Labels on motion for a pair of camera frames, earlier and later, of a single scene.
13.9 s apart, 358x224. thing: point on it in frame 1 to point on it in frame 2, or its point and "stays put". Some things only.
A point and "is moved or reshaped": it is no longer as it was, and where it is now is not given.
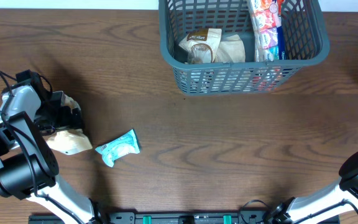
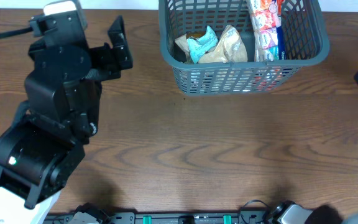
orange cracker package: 280,30 stays put
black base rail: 132,217 stays put
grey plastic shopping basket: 307,44 stays put
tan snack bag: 69,140 is moved or reshaped
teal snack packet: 124,145 to 197,47
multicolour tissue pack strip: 266,20 stays put
